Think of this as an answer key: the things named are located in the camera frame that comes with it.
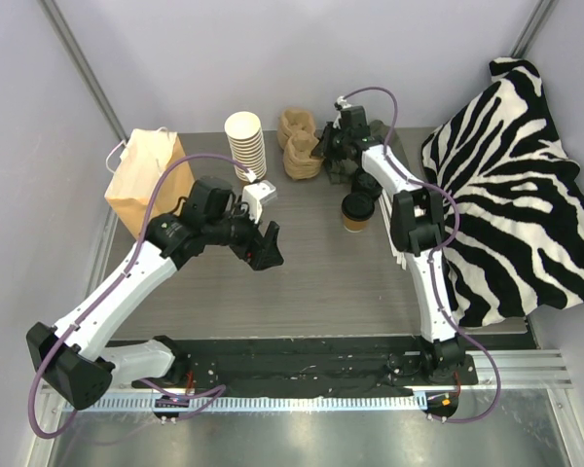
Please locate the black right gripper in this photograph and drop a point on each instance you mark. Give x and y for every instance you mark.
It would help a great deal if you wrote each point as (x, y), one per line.
(331, 143)

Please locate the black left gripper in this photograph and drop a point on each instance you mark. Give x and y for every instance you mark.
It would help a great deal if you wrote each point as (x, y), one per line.
(255, 248)

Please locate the brown pulp cup carrier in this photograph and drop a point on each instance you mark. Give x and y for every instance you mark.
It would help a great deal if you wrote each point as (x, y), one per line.
(292, 121)

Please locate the black plastic cup lid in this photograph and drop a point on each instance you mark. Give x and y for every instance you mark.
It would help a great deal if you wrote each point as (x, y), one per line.
(358, 204)

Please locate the brown paper bag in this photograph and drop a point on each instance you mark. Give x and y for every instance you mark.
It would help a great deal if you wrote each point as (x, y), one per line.
(144, 158)

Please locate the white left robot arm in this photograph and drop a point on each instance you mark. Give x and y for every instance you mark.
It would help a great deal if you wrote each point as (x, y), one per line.
(74, 355)

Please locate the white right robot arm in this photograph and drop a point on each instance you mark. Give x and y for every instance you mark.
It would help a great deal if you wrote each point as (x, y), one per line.
(416, 229)

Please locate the olive green cloth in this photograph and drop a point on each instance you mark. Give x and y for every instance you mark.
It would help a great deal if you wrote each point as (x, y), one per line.
(340, 172)

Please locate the stack of pulp cup carriers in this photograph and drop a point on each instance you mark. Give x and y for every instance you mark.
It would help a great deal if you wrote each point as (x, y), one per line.
(298, 160)

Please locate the stack of black lids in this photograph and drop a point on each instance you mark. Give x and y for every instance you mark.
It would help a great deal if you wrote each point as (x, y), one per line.
(364, 182)

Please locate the stack of white paper cups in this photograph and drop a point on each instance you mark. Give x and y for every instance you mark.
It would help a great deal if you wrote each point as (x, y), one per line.
(246, 140)

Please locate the zebra print blanket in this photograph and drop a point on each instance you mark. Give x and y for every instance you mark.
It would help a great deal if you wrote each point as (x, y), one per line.
(516, 214)

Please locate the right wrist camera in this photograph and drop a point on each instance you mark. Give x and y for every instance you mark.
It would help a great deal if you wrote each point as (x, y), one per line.
(341, 104)

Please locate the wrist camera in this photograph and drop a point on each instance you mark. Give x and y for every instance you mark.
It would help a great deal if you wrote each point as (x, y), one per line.
(257, 196)
(341, 104)

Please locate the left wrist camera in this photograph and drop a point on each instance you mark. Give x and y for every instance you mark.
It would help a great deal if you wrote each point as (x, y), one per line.
(257, 196)

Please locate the white cable duct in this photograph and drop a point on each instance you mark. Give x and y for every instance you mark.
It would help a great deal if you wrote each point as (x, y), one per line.
(158, 403)

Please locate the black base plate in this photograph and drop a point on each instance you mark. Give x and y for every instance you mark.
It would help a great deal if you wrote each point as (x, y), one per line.
(311, 367)

